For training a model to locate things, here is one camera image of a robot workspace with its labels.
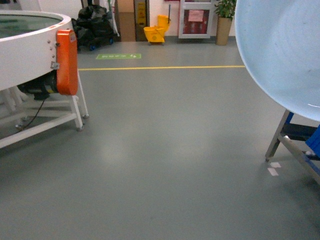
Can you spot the light blue round tray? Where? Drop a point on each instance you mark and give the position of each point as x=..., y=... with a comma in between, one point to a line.
x=279, y=43

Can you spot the yellow mop bucket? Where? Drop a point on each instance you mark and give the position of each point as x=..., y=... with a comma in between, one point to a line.
x=156, y=34

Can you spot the green floor sign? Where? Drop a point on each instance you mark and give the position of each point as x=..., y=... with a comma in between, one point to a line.
x=118, y=56

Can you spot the fire extinguisher cabinet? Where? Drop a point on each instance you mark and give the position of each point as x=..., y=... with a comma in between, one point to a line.
x=195, y=19

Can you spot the black garbage bags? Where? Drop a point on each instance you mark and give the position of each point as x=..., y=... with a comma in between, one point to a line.
x=92, y=28

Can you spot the orange motor cover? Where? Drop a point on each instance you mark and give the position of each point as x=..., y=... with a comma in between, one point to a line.
x=67, y=58

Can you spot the potted green plant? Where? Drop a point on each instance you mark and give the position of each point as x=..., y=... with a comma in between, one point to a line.
x=225, y=11

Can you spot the white round rotary table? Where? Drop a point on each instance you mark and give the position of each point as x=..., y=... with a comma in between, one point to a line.
x=28, y=75

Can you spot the metal shelf frame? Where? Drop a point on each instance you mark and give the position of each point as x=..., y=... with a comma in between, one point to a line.
x=286, y=134

